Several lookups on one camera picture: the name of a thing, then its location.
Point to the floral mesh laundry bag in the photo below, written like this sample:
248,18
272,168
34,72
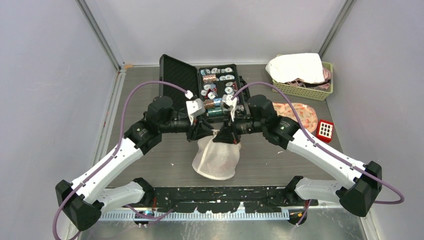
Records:
306,114

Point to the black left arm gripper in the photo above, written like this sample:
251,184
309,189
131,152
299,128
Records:
200,129

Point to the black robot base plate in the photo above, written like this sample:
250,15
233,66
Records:
255,199

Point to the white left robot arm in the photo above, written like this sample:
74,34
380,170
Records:
87,197

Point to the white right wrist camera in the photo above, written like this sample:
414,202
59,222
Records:
229,102

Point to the aluminium frame rail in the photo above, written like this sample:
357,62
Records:
95,27

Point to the black poker chip case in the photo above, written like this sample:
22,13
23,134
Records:
209,83

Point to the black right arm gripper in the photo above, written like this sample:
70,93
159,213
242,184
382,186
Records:
225,133

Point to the pink bras in basket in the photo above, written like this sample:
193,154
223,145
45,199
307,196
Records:
322,86

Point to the white bra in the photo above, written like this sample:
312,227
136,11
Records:
290,67

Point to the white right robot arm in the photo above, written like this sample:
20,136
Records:
356,185

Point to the green plastic basket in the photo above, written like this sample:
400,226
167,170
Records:
308,93

